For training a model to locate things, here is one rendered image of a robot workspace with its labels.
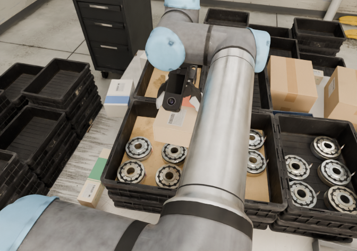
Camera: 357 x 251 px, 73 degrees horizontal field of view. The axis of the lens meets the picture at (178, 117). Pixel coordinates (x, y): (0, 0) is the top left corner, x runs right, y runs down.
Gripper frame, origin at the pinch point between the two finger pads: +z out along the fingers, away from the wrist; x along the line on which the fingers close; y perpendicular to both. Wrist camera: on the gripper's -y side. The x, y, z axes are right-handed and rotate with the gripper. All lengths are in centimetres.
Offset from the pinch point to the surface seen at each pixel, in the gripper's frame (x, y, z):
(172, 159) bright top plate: 2.0, -2.0, 24.2
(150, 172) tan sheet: 9.4, -7.5, 27.5
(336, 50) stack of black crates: -100, 159, 61
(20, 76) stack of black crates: 153, 74, 72
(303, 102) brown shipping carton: -52, 48, 29
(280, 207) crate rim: -35.0, -14.2, 17.6
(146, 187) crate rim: 6.6, -17.8, 17.5
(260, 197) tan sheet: -31.4, -7.4, 27.6
